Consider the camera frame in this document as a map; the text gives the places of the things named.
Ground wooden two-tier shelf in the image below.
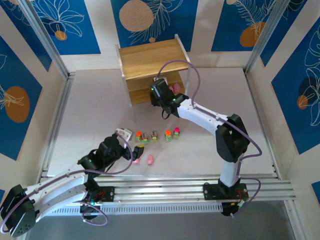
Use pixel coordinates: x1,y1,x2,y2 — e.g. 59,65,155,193
114,34,192,123

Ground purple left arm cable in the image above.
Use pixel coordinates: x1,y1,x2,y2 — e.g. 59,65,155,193
0,131,133,227

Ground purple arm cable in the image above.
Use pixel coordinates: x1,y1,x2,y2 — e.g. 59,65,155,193
153,59,263,219
0,131,133,227

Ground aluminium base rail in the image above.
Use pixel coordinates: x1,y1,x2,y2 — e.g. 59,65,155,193
24,174,293,201

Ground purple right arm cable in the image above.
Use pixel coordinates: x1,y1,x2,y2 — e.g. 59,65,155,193
153,59,263,219

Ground white slotted cable duct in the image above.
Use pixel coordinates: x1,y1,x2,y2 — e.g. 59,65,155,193
32,202,223,217

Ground aluminium side rail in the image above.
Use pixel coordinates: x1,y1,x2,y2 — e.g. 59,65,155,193
37,71,76,179
243,69,282,180

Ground aluminium frame post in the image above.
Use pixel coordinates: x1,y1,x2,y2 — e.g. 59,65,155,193
18,0,76,80
244,0,301,76

